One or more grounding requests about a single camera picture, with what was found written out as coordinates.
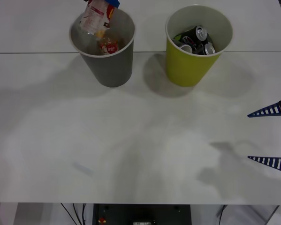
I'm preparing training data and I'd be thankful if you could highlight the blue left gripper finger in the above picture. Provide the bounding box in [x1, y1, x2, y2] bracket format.
[105, 0, 121, 9]

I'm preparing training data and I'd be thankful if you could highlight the clear bottle with red cap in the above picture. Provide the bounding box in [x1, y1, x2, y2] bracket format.
[79, 0, 115, 36]

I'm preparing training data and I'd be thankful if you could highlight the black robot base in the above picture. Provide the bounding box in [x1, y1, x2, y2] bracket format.
[92, 203, 192, 225]

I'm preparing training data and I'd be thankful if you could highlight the clear bottle with apple label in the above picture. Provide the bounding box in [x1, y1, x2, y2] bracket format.
[98, 35, 120, 55]

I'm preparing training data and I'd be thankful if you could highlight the grey plastic waste bin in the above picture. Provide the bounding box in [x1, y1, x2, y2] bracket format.
[68, 8, 137, 88]

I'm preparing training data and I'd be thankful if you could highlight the black can with red print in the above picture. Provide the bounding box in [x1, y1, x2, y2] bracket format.
[181, 35, 197, 47]

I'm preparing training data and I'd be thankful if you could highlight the silver-topped can with grey side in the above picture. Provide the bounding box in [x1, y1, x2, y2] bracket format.
[172, 39, 194, 53]

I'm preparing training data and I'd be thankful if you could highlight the black can with silver top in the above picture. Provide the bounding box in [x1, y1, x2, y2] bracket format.
[181, 25, 208, 43]

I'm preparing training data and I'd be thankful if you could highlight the silver-topped can with dark side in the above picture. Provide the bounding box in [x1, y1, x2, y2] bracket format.
[202, 42, 217, 55]

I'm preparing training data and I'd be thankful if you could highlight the yellow-green plastic waste bin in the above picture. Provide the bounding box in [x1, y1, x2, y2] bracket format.
[165, 4, 234, 88]

